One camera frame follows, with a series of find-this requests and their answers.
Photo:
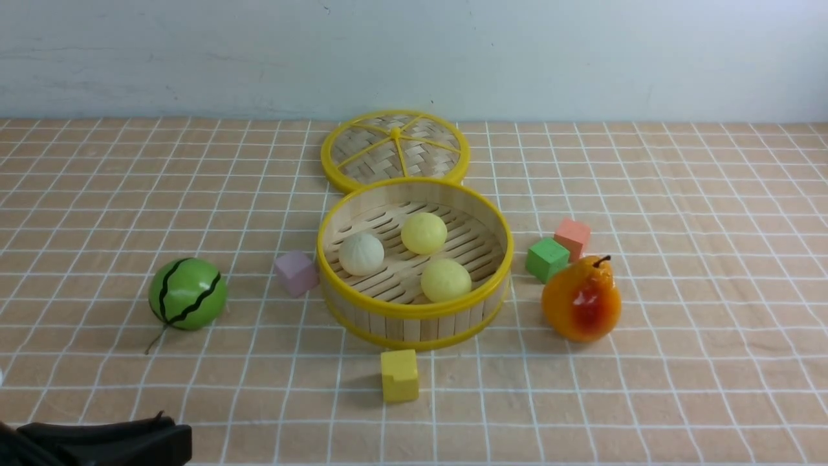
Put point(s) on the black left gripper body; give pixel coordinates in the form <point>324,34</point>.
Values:
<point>157,440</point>

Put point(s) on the yellow bun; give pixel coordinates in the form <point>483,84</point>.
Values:
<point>424,233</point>
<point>444,280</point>

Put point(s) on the yellow wooden block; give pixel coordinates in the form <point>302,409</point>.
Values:
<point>399,374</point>

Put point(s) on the green wooden block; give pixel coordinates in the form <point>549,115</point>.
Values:
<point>545,258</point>

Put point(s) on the pink purple wooden block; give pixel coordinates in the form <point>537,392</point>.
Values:
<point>296,272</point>

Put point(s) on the orange toy pear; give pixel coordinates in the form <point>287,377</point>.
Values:
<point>582,302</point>

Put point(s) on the woven bamboo steamer lid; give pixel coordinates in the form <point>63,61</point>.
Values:
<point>396,143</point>

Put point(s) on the yellow bun front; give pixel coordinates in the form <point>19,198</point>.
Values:
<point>444,280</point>

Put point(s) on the checkered orange tablecloth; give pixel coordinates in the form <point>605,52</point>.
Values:
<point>717,238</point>

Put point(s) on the white bun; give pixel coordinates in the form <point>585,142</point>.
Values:
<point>361,254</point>

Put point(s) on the salmon orange wooden block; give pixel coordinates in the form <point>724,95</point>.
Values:
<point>574,236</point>

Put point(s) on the bamboo steamer tray yellow rim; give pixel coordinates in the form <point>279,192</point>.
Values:
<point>388,308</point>

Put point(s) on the green toy watermelon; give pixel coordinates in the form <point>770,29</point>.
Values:
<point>186,294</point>

